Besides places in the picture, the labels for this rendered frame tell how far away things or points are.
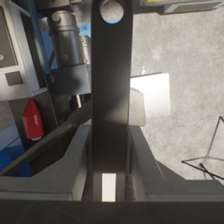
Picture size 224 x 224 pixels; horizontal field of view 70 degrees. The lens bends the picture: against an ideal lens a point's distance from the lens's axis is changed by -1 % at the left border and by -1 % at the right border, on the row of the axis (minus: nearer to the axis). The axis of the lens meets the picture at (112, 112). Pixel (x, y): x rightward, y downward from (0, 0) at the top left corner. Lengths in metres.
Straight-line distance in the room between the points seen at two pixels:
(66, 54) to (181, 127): 1.53
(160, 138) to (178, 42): 0.97
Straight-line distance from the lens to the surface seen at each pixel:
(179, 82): 1.76
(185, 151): 2.04
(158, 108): 1.57
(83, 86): 0.60
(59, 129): 0.29
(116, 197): 0.17
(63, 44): 0.63
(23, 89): 0.48
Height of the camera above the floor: 1.61
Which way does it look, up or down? 74 degrees down
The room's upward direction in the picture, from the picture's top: 178 degrees clockwise
